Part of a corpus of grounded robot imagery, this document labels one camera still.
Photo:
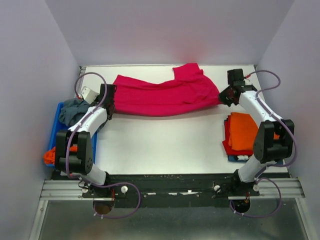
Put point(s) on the folded orange t shirt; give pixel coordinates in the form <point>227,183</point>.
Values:
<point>243,131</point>

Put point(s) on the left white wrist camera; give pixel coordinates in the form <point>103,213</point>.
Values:
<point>88,94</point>

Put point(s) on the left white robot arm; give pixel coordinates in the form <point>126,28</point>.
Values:
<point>96,176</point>

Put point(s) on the crumpled grey-blue t shirt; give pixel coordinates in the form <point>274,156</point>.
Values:
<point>80,116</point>

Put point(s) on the folded blue t shirt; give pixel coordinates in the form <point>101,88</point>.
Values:
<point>245,158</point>

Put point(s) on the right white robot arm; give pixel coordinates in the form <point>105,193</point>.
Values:
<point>274,141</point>

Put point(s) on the folded red t shirt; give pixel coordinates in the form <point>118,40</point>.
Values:
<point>228,149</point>

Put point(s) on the magenta t shirt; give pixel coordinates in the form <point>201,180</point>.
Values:
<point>189,91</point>

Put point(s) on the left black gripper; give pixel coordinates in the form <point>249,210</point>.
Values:
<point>96,100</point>

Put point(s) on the blue plastic bin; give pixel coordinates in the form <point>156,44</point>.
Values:
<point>55,125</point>

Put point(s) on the crumpled orange t shirt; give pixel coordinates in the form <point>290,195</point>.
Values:
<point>49,156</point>

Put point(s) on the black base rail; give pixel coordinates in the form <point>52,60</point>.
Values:
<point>171,190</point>

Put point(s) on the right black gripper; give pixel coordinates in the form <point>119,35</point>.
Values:
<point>222,96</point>

